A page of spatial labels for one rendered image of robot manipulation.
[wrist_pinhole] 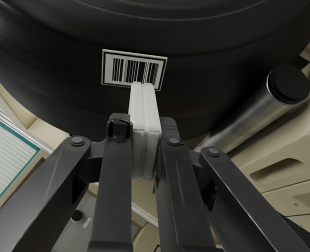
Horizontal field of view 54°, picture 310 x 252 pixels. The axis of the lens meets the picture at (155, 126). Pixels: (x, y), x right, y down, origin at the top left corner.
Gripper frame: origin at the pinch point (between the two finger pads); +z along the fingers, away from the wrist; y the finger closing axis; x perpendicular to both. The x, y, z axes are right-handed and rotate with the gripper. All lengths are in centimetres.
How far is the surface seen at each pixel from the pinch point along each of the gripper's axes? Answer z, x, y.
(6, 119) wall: 345, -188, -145
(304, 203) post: 32, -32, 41
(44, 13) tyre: 14.5, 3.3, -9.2
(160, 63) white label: 11.6, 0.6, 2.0
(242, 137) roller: 19.2, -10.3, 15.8
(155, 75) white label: 12.1, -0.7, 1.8
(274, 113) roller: 13.3, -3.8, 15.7
